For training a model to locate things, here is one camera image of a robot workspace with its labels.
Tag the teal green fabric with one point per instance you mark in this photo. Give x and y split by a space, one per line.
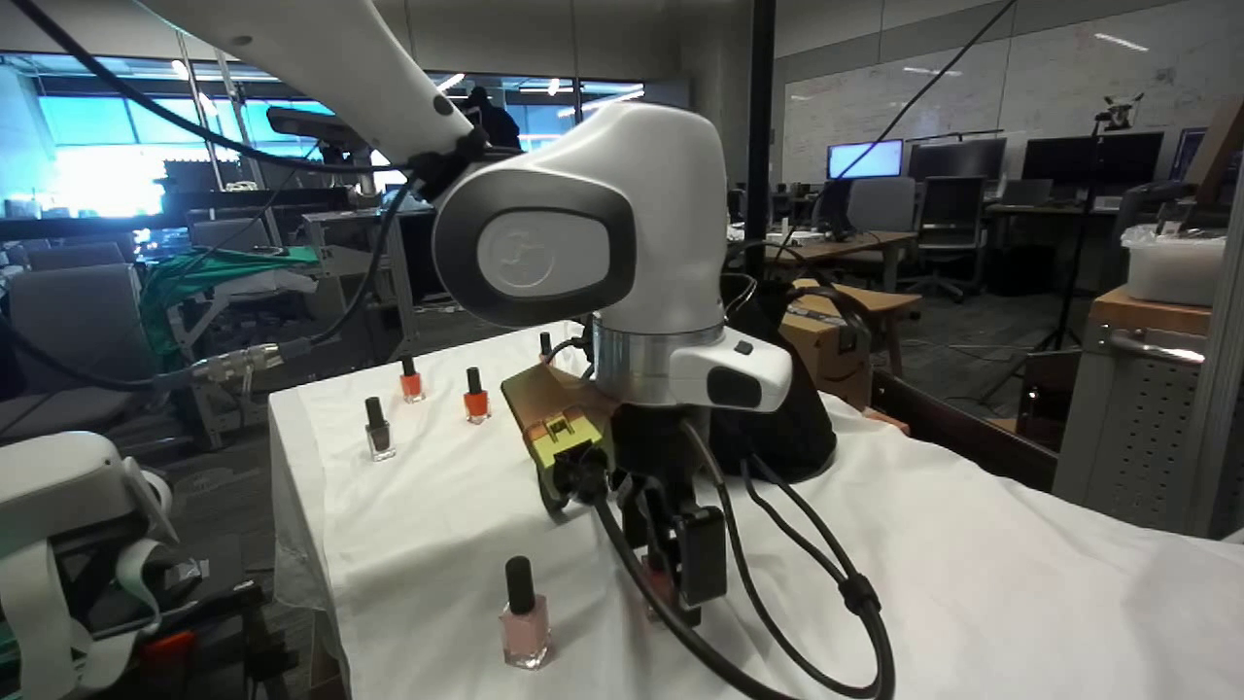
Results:
220 274

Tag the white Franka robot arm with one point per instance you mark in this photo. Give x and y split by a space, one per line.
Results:
663 209

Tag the pale pink nail polish bottle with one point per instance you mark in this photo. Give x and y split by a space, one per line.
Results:
527 621

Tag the dark wide monitor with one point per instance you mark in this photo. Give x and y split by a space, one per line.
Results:
1092 161

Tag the red-orange nail polish bottle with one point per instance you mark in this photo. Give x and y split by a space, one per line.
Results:
413 377
477 393

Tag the gray perforated metal cabinet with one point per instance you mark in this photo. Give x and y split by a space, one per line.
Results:
1134 430

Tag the aluminium frame post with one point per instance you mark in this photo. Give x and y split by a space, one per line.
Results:
1228 392

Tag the black vertical pole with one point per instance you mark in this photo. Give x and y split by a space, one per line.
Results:
762 131

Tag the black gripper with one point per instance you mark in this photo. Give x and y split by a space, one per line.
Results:
665 452

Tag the dark purple nail polish bottle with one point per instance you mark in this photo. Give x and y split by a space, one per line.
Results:
379 427

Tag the black camera tripod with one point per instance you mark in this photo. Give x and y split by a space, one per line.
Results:
1084 235

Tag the blue lit monitor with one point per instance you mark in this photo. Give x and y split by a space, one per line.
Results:
865 161

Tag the black office chair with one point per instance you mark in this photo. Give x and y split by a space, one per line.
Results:
956 218

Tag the cardboard box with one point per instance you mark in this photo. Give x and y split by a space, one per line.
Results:
838 341

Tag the black low bench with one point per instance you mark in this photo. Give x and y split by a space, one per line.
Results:
975 433

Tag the white plastic container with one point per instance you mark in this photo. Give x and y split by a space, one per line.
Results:
1171 262

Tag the wooden bench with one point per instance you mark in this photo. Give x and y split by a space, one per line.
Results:
887 299

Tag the white tablecloth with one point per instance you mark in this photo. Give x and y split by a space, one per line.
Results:
1037 586

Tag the wooden board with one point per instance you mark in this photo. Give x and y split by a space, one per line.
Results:
1150 318

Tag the wooden desk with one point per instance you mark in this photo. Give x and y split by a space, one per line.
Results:
849 242

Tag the gray upholstered chair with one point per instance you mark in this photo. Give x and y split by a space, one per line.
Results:
65 325

